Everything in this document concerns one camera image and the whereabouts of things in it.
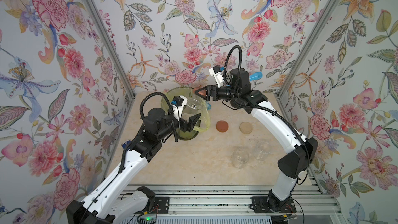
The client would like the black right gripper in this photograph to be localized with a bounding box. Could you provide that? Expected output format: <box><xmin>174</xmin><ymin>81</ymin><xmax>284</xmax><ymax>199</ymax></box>
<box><xmin>197</xmin><ymin>84</ymin><xmax>243</xmax><ymax>104</ymax></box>

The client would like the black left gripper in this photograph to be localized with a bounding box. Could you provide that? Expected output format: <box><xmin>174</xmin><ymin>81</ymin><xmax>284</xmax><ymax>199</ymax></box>
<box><xmin>155</xmin><ymin>105</ymin><xmax>201</xmax><ymax>141</ymax></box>

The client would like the clear plastic rice jar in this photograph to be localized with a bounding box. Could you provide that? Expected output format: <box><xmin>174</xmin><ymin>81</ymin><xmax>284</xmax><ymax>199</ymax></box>
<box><xmin>231</xmin><ymin>149</ymin><xmax>250</xmax><ymax>169</ymax></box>

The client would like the rice jar beige lid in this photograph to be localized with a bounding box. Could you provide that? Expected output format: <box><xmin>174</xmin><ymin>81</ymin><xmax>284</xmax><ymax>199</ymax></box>
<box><xmin>253</xmin><ymin>141</ymin><xmax>271</xmax><ymax>161</ymax></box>

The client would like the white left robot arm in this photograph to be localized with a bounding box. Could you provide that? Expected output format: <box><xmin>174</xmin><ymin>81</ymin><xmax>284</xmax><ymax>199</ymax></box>
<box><xmin>66</xmin><ymin>92</ymin><xmax>201</xmax><ymax>224</ymax></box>

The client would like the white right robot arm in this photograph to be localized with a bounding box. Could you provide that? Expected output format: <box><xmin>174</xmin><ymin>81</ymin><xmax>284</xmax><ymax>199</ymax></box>
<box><xmin>195</xmin><ymin>45</ymin><xmax>318</xmax><ymax>213</ymax></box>

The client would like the green plastic bin liner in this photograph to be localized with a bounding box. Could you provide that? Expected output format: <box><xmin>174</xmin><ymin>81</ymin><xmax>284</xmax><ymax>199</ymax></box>
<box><xmin>165</xmin><ymin>87</ymin><xmax>210</xmax><ymax>136</ymax></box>

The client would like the black mesh waste bin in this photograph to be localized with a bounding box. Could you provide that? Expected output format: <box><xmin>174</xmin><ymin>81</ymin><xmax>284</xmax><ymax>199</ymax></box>
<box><xmin>165</xmin><ymin>87</ymin><xmax>210</xmax><ymax>141</ymax></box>

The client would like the blue toy microphone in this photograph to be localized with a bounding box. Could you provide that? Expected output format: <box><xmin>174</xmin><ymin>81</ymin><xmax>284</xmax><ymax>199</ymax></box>
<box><xmin>249</xmin><ymin>72</ymin><xmax>263</xmax><ymax>82</ymax></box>

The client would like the small blue box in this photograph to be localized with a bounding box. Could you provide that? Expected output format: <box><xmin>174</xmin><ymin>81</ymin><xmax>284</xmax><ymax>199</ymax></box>
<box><xmin>122</xmin><ymin>142</ymin><xmax>129</xmax><ymax>149</ymax></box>

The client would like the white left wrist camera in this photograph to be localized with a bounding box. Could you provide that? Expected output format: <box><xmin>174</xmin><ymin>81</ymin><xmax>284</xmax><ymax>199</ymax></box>
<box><xmin>171</xmin><ymin>95</ymin><xmax>188</xmax><ymax>121</ymax></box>

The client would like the aluminium corner post left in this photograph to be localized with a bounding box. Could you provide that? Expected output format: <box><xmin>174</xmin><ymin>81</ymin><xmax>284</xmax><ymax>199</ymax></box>
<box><xmin>83</xmin><ymin>0</ymin><xmax>135</xmax><ymax>97</ymax></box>

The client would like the aluminium corner post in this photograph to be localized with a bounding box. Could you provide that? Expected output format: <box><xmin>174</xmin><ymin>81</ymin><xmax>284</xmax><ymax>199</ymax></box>
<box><xmin>83</xmin><ymin>0</ymin><xmax>135</xmax><ymax>97</ymax></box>
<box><xmin>276</xmin><ymin>0</ymin><xmax>339</xmax><ymax>100</ymax></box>

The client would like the aluminium corner post right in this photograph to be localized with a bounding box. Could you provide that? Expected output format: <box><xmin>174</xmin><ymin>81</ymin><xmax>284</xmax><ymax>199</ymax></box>
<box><xmin>276</xmin><ymin>0</ymin><xmax>339</xmax><ymax>100</ymax></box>

